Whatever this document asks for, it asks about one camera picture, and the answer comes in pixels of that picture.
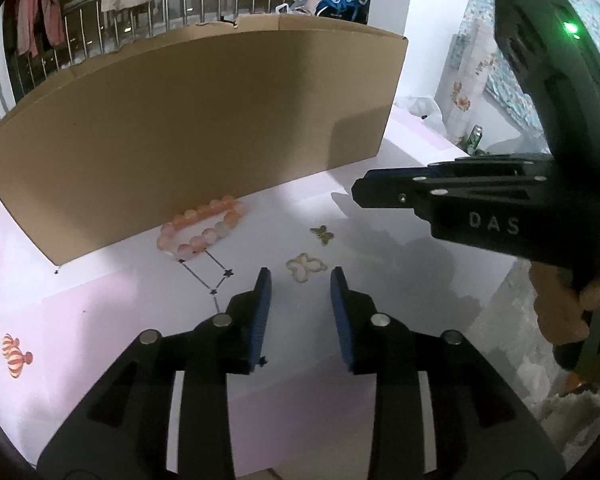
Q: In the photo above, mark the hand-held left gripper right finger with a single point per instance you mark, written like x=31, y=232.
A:
x=341, y=320

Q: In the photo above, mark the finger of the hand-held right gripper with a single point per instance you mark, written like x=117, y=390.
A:
x=390, y=195
x=480, y=170

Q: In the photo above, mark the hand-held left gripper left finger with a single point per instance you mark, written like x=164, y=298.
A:
x=260, y=320

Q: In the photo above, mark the pale butterfly ornament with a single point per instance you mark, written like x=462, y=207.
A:
x=305, y=263

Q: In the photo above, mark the gold butterfly ornament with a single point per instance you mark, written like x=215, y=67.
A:
x=322, y=234

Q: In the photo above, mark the brown cardboard box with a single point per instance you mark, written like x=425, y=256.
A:
x=180, y=135

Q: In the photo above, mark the person's right hand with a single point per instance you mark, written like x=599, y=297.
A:
x=555, y=305

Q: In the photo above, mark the green drink can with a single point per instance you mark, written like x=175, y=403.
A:
x=472, y=140

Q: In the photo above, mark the crumpled white plastic bag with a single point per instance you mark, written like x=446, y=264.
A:
x=427, y=115

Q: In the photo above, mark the blue patterned cloth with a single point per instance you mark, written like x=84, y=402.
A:
x=490, y=60

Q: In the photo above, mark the pink printed tablecloth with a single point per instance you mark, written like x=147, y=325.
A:
x=105, y=320

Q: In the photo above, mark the blue bag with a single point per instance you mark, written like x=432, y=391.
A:
x=342, y=7

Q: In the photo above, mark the hanging pink garment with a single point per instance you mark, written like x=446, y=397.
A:
x=40, y=5

